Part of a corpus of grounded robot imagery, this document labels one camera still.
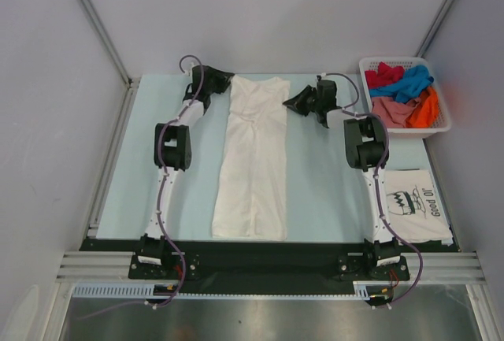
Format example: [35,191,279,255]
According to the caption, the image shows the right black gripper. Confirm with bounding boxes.
[284,85,322,117]

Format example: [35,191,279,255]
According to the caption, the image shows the white robot print t-shirt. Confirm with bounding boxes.
[212,76,291,241]

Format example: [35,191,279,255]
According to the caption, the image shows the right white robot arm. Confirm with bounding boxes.
[283,75,401,279]

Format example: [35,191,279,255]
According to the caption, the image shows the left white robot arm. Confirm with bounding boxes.
[135,65,234,278]

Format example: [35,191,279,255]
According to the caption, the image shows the magenta t-shirt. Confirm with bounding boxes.
[365,62,405,89]

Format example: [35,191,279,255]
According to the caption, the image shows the dusty pink t-shirt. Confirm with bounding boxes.
[372,96,420,128]

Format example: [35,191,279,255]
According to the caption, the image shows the white plastic laundry basket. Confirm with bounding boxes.
[359,57,451,139]

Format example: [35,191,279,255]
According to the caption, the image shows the blue t-shirt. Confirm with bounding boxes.
[369,65,434,104]

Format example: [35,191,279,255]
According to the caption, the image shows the orange t-shirt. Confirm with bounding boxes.
[406,86,439,128]

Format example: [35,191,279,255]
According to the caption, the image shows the folded white cartoon t-shirt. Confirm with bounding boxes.
[385,169,452,243]

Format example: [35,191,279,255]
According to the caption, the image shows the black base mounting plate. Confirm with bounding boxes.
[78,238,460,297]

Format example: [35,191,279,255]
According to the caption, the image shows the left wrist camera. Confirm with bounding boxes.
[186,62,197,77]

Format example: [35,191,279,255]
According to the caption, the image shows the left aluminium corner post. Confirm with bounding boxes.
[76,0,132,87]

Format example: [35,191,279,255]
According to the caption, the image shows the aluminium corner post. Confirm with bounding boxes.
[415,0,457,57]
[76,0,132,87]

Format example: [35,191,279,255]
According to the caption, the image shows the white slotted cable duct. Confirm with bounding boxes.
[72,281,385,301]

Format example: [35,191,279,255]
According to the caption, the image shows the aluminium frame rail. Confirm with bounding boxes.
[57,251,486,284]

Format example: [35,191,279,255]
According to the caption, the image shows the right aluminium corner post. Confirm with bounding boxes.
[415,0,457,57]

